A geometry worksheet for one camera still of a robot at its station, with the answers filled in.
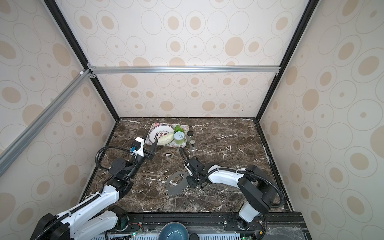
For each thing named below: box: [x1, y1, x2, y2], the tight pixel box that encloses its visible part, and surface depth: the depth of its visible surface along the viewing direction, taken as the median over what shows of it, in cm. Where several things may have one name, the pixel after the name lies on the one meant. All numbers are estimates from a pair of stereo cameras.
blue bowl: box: [158, 221, 190, 240], surface depth 70 cm
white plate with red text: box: [148, 124, 175, 144], surface depth 112 cm
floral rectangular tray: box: [145, 122, 189, 148], surface depth 108 cm
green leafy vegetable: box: [174, 125, 185, 134], surface depth 105 cm
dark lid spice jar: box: [187, 130, 194, 139], surface depth 101 cm
